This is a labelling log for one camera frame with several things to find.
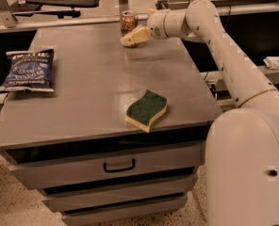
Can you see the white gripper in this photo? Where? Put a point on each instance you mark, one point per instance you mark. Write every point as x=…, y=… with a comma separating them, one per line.
x=155, y=23

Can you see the orange soda can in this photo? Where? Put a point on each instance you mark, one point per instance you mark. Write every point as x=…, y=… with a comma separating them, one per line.
x=129, y=21

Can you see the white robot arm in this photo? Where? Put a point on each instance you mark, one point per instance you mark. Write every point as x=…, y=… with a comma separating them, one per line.
x=242, y=145

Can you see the green and yellow sponge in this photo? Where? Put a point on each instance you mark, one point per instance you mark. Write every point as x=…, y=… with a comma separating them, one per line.
x=146, y=110

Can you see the blue chip bag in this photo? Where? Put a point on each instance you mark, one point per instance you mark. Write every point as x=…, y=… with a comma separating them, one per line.
x=29, y=71

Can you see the white packet on shelf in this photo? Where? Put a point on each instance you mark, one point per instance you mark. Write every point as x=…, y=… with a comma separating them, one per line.
x=272, y=62

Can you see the grey drawer cabinet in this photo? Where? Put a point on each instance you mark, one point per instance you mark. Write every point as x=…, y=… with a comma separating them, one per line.
x=57, y=142

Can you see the black drawer handle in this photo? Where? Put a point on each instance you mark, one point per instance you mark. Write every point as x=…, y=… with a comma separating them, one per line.
x=117, y=167

